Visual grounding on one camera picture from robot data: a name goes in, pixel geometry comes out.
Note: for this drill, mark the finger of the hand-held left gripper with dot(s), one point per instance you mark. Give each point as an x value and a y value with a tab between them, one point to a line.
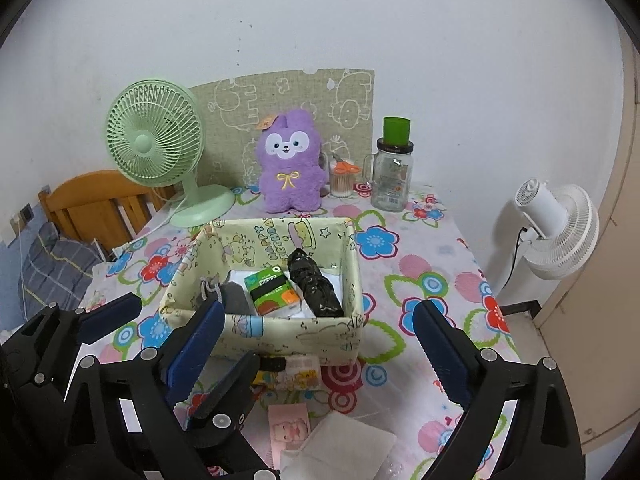
112	316
227	400

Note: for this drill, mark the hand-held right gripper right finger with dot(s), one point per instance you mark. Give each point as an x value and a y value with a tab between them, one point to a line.
445	355

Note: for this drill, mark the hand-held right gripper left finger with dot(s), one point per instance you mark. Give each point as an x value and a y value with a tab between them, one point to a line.
197	350

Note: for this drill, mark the pink wet wipes pack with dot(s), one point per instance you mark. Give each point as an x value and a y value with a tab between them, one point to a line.
290	430

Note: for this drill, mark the yellow snack packet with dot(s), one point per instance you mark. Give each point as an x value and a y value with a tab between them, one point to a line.
300	372

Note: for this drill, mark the green orange tissue pack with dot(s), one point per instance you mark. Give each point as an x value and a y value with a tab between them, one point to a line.
272	292

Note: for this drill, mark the yellow printed fabric storage box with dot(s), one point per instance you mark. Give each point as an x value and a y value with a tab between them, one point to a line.
310	335

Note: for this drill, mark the black plastic bag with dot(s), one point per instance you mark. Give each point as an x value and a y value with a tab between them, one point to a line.
312	285

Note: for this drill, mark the plaid pillow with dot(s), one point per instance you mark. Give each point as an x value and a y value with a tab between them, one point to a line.
55	265

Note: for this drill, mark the floral tablecloth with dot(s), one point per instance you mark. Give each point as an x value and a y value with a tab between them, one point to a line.
425	260

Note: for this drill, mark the clear plastic bag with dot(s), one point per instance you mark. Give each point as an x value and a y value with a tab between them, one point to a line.
397	467

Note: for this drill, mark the beige door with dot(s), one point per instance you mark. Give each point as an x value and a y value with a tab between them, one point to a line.
600	335

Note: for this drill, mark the white standing fan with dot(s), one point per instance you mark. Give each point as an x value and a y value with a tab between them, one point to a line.
565	230

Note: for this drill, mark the green desk fan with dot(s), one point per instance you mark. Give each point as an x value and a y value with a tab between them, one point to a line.
145	142

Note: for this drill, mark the purple plush toy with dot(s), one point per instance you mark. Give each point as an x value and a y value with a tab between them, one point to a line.
290	185

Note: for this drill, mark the cotton swab jar orange scissors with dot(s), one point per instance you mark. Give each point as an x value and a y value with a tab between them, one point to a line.
341	185

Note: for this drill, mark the green plastic cup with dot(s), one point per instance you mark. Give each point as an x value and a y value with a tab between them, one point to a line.
396	130

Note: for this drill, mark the green printed board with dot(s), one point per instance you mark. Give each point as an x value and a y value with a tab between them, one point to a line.
235	100

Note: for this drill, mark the wall socket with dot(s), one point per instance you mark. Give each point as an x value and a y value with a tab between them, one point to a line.
26	212

